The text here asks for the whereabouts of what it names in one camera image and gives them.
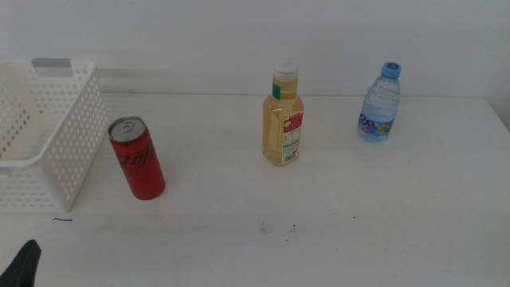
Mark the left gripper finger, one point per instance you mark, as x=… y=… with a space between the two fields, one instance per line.
x=24 y=267

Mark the red cola can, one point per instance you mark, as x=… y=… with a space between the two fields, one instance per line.
x=139 y=163

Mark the yellow tea bottle white cap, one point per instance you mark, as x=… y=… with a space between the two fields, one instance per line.
x=277 y=127

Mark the clear water bottle blue cap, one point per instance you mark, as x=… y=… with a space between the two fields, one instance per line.
x=378 y=107

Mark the white perforated plastic basket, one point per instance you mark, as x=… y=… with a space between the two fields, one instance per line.
x=71 y=131

